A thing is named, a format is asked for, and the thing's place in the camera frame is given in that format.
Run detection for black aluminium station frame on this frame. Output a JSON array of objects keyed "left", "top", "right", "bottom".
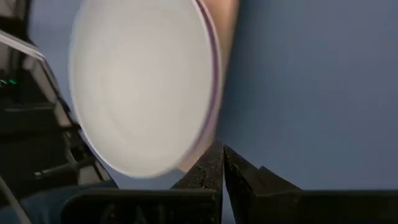
[{"left": 0, "top": 0, "right": 119, "bottom": 224}]

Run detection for white plate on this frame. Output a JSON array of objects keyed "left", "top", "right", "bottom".
[{"left": 68, "top": 0, "right": 219, "bottom": 179}]

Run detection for silver metal bracket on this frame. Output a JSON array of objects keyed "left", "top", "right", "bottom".
[{"left": 0, "top": 29, "right": 46, "bottom": 60}]

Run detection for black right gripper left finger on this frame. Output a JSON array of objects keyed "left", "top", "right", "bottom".
[{"left": 60, "top": 140, "right": 224, "bottom": 224}]

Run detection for blue-grey table mat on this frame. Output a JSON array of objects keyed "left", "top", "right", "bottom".
[{"left": 27, "top": 0, "right": 398, "bottom": 224}]

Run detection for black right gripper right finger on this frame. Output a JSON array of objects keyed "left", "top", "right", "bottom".
[{"left": 223, "top": 144, "right": 398, "bottom": 224}]

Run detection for wooden shelf with black frames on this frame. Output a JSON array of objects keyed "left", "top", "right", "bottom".
[{"left": 178, "top": 0, "right": 241, "bottom": 174}]

